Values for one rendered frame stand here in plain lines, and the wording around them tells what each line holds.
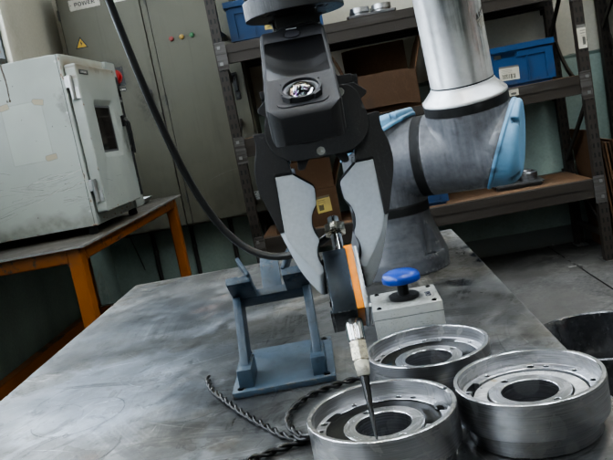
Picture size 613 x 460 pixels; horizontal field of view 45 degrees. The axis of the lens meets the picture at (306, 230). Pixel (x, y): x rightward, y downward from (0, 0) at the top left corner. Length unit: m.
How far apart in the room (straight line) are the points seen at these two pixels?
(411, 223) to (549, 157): 3.69
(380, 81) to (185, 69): 1.15
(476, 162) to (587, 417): 0.55
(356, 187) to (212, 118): 3.85
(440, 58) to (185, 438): 0.59
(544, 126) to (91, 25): 2.73
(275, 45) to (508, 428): 0.30
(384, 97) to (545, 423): 3.55
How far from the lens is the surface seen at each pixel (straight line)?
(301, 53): 0.49
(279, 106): 0.44
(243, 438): 0.63
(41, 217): 2.83
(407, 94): 4.01
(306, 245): 0.52
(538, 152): 4.70
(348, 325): 0.52
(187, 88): 4.39
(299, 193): 0.52
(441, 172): 1.02
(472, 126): 1.00
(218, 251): 4.68
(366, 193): 0.52
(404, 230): 1.05
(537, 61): 4.19
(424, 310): 0.75
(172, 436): 0.67
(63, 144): 2.77
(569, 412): 0.51
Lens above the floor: 1.05
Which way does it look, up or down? 8 degrees down
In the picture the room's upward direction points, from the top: 11 degrees counter-clockwise
